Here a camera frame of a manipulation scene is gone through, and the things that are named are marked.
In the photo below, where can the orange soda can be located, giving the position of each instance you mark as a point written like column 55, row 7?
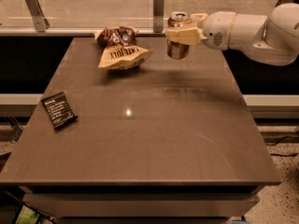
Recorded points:
column 175, row 50

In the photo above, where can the middle metal railing bracket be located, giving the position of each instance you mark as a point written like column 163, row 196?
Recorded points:
column 158, row 16

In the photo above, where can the black snack bar wrapper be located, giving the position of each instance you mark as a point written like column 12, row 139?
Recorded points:
column 59, row 110

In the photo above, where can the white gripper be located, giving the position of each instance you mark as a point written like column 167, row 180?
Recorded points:
column 216, row 31

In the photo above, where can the brown chip bag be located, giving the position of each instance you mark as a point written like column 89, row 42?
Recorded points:
column 119, row 48

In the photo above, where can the green item under table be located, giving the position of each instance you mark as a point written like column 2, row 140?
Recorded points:
column 26, row 215

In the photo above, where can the glass railing panel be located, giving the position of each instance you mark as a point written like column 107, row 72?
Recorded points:
column 102, row 13

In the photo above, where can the left metal railing bracket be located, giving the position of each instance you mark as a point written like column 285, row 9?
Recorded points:
column 40, row 21

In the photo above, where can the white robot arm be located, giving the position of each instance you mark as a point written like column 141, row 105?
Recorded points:
column 271, row 39

